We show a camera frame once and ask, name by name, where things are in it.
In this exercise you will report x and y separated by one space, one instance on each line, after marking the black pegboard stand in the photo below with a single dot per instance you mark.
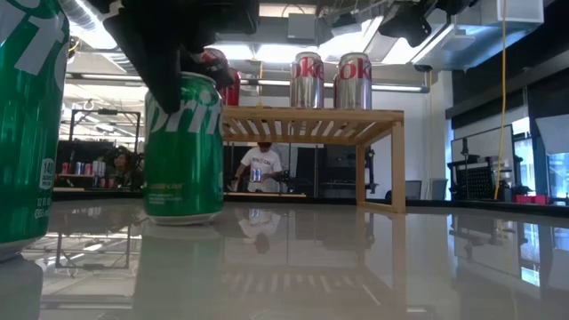
480 182

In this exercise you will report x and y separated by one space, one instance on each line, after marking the distant red can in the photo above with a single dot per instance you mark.
65 168
88 169

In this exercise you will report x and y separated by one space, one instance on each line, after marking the distant black rig frame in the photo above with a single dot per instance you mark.
104 112

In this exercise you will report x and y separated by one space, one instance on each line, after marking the silver ventilation duct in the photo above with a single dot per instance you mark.
80 18

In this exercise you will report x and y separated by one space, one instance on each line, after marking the standing person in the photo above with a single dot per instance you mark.
264 162

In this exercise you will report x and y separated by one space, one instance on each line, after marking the grey ceiling unit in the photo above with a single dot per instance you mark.
302 26

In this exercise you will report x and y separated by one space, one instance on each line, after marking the distant silver can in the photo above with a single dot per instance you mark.
97 168

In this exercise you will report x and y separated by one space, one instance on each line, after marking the slatted wooden shelf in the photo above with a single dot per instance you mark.
311 114

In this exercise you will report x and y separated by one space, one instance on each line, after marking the grey office chair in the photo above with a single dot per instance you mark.
413 189

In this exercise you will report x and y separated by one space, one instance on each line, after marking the black cabinet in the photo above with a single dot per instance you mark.
333 171

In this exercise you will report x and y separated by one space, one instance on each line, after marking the whiteboard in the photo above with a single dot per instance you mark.
482 142

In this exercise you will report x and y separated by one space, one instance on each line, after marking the red cola can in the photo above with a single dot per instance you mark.
232 95

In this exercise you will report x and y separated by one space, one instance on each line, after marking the grey bin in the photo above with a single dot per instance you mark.
438 189

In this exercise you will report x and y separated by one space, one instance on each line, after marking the black aluminium table frame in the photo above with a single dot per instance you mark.
489 208

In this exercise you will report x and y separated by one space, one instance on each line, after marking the red box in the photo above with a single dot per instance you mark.
531 199

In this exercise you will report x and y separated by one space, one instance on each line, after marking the distant blue can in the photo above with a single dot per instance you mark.
79 168

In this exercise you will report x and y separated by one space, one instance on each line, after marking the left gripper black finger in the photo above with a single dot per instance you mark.
215 66
155 62

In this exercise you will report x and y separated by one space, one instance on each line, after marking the silver diet cola can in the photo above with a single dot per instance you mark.
353 89
306 89

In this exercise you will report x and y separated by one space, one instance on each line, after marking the distant wooden shelf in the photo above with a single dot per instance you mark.
80 176

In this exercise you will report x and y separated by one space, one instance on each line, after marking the green Sprite can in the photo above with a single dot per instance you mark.
26 133
184 169

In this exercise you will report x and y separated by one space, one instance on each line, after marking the cans held by person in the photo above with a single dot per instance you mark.
255 174

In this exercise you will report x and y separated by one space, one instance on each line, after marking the white ceiling duct box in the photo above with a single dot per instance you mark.
480 31

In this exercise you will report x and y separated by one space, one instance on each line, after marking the seated person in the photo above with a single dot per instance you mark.
121 166

